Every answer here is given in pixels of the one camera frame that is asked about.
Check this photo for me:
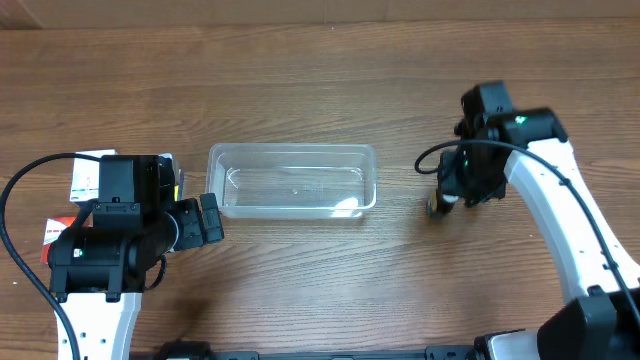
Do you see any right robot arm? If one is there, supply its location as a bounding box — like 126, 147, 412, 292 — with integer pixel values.
427, 82, 639, 359

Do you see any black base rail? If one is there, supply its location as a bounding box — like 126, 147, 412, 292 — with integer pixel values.
138, 340, 484, 360

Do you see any red medicine box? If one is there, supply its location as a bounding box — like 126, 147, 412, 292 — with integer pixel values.
40, 216, 76, 264

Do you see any blue yellow VapoDrops box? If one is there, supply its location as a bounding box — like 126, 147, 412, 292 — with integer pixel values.
158, 152, 185, 254

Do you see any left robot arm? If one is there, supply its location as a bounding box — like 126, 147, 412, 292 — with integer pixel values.
48, 155, 224, 359

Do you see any clear plastic container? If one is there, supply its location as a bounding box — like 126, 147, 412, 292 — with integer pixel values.
206, 143, 377, 220

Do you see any white medicine box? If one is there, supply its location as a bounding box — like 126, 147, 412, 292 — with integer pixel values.
69, 158, 100, 203

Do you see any dark bottle white cap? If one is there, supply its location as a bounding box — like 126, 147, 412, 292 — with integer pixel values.
426, 191, 459, 219

